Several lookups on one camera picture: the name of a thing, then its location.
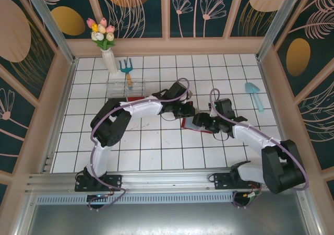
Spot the aluminium frame post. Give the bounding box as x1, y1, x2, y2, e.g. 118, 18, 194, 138
22, 0, 77, 64
256, 0, 304, 61

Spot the white ribbed vase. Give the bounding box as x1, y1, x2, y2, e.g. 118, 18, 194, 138
101, 49, 120, 74

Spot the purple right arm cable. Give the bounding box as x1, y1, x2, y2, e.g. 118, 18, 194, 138
209, 88, 310, 209

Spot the light blue plastic trowel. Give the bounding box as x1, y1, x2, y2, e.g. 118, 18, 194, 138
244, 82, 265, 112

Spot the clear acrylic organizer box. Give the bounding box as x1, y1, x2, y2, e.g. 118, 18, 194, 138
105, 79, 146, 103

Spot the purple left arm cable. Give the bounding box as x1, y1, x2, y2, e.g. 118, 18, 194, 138
90, 77, 190, 211

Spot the artificial tulip bouquet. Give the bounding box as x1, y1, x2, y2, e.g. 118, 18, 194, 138
86, 17, 116, 51

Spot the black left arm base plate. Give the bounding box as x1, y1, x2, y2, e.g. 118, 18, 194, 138
75, 174, 123, 192

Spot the red leather card holder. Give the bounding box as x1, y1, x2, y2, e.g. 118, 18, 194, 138
181, 116, 212, 135

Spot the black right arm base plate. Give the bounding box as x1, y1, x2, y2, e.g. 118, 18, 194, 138
213, 171, 262, 192

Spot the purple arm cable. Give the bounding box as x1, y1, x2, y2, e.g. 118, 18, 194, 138
209, 88, 310, 209
90, 77, 190, 211

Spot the teal garden fork wooden handle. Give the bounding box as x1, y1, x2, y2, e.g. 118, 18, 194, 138
119, 58, 134, 88

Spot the aluminium mounting rail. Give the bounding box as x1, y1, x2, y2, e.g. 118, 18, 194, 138
25, 169, 311, 194

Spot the slotted grey cable duct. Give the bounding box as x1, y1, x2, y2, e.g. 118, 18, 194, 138
35, 194, 235, 205

